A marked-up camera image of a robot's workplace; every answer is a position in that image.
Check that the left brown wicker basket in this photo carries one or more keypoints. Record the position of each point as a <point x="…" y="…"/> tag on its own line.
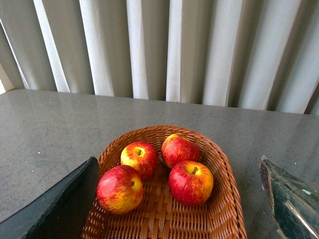
<point x="159" y="215"/>

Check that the grey pleated curtain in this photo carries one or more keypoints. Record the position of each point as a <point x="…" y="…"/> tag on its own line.
<point x="251" y="54"/>

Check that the red yellow apple back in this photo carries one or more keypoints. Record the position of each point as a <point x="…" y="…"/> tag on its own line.
<point x="177" y="148"/>

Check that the worn left gripper right finger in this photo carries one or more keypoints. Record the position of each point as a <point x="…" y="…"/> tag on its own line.
<point x="294" y="203"/>

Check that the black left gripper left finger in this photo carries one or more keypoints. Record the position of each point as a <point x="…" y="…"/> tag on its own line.
<point x="60" y="212"/>

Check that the red apple in basket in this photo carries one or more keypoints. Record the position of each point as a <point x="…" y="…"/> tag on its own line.
<point x="120" y="190"/>

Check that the red yellow apple far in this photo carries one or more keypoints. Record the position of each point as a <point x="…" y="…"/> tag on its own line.
<point x="142" y="156"/>

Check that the red yellow apple front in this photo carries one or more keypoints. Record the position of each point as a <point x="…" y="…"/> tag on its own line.
<point x="190" y="183"/>

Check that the red yellow apple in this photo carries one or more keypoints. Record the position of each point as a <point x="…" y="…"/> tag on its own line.
<point x="177" y="148"/>
<point x="190" y="183"/>
<point x="142" y="156"/>

